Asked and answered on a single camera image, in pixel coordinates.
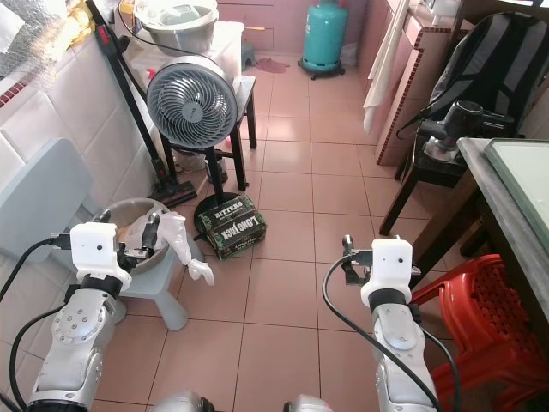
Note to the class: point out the dark wooden stool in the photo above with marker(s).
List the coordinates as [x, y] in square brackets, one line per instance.
[425, 172]

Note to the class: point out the brown tiled counter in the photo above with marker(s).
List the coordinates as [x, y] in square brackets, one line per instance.
[420, 69]

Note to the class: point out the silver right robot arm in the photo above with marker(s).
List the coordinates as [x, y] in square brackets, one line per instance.
[395, 339]

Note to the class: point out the grey wooden table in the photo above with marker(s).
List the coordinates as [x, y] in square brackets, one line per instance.
[510, 206]

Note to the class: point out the white side table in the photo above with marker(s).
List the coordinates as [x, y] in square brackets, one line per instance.
[227, 47]

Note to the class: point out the pink cabinet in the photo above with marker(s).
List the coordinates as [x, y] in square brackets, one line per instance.
[266, 26]

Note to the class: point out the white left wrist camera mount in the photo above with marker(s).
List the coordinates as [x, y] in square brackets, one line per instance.
[96, 247]

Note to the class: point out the white round basin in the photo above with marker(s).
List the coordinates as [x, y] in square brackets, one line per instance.
[180, 34]

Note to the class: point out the teal gas cylinder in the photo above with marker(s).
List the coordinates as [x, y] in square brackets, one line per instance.
[324, 39]

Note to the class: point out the grey robot leg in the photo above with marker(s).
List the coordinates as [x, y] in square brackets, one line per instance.
[309, 405]
[180, 403]

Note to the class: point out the white green-edged cutting board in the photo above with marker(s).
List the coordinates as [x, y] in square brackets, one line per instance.
[523, 167]

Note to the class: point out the grey robot left leg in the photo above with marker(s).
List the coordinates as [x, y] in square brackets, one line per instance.
[180, 403]

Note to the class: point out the red plastic chair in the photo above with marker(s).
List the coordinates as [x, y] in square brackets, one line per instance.
[489, 318]

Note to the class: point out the white hanging towel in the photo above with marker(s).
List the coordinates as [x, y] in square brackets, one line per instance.
[382, 69]

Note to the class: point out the white rubber glove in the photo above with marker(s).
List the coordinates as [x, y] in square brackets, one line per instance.
[180, 245]

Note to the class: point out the black stick vacuum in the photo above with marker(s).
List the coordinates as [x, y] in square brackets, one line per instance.
[107, 47]

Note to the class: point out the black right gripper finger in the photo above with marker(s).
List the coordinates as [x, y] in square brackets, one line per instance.
[347, 246]

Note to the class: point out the grey robot right leg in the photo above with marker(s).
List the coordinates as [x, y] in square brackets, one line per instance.
[309, 405]

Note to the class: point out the grey round standing fan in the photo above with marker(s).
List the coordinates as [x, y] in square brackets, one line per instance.
[193, 103]

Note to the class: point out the black backpack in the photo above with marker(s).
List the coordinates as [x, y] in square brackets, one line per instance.
[493, 69]

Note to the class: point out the black handheld vacuum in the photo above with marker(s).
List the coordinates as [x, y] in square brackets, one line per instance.
[463, 116]

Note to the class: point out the round metal dish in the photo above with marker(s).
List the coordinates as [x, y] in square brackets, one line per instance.
[129, 209]

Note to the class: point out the black printed cardboard box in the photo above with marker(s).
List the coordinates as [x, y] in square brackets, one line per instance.
[232, 227]

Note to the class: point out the red floor rag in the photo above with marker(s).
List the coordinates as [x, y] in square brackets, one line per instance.
[272, 64]

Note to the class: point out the pale blue plastic chair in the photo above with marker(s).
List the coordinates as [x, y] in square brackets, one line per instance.
[34, 197]

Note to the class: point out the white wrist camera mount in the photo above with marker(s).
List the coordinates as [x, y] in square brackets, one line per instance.
[390, 262]
[96, 247]

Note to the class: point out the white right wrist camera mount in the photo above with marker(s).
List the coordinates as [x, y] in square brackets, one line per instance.
[390, 262]

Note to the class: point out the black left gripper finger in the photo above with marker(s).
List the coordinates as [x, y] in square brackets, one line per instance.
[151, 230]

